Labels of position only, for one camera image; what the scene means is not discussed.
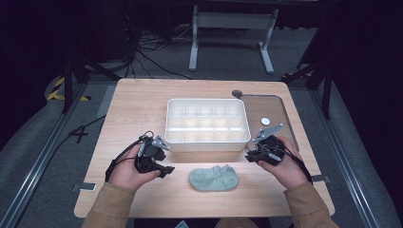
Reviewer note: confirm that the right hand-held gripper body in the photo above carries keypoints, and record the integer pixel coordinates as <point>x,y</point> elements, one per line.
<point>272,150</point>

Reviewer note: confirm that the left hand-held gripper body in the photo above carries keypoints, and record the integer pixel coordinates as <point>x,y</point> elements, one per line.
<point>149,155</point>

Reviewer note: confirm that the pale green sock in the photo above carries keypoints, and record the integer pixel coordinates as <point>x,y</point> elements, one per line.
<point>214,179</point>

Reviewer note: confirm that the white compartment storage box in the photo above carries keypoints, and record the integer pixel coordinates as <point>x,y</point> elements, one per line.
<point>207,144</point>

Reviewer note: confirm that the person's right hand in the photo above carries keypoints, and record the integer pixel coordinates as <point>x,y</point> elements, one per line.
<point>290,172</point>

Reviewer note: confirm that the person's left hand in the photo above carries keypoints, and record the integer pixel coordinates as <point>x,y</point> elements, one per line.
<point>125,172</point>

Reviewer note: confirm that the round white sticker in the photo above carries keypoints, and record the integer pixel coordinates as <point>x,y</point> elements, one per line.
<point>265,121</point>

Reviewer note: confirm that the clear plastic box lid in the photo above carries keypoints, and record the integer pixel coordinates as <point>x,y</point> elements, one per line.
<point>266,107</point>

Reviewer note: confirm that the grey tape piece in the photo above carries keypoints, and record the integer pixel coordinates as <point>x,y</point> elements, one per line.
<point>320,178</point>
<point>85,186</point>

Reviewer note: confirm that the round grey table grommet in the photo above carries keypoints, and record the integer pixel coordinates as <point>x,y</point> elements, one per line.
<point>237,93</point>

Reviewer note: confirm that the person's tan clothing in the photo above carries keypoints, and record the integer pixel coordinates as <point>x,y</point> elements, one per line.
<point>236,223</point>

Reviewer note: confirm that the grey flat floor strip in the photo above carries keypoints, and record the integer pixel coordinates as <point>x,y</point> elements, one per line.
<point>106,101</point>

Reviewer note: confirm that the black tripod stand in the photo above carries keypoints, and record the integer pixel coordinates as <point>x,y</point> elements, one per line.
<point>68,82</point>
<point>326,82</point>

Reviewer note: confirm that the grey metal floor rail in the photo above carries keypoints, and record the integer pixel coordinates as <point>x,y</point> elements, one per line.
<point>345,164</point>
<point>34,167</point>

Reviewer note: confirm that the white metal stand frame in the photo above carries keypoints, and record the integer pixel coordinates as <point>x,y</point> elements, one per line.
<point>233,20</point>

